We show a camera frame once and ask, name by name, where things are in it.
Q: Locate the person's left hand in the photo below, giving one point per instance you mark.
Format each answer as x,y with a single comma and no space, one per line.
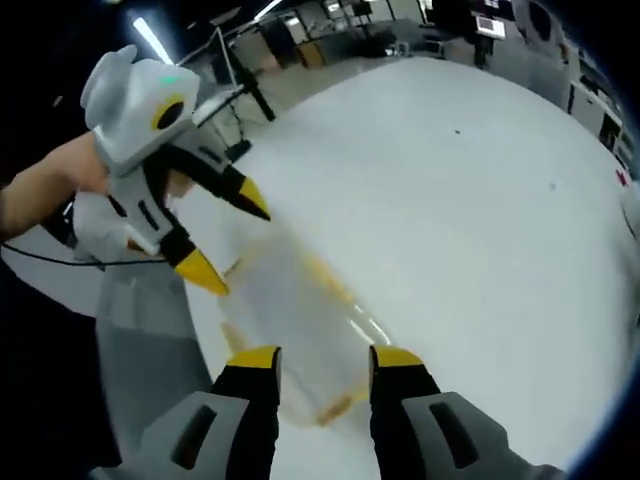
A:
87,165

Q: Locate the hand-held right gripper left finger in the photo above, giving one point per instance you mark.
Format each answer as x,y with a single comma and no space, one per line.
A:
235,400

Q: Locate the clear container with yellow buckles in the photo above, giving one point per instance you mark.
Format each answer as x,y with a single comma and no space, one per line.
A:
310,340

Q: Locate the small red object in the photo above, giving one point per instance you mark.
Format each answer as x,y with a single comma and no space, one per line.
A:
623,178

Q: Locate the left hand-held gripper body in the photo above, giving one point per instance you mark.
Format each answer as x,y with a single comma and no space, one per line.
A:
132,100

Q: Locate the black metal stand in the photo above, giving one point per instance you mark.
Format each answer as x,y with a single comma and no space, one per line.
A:
260,95

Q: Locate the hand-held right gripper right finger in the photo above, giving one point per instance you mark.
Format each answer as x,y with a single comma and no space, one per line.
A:
400,410

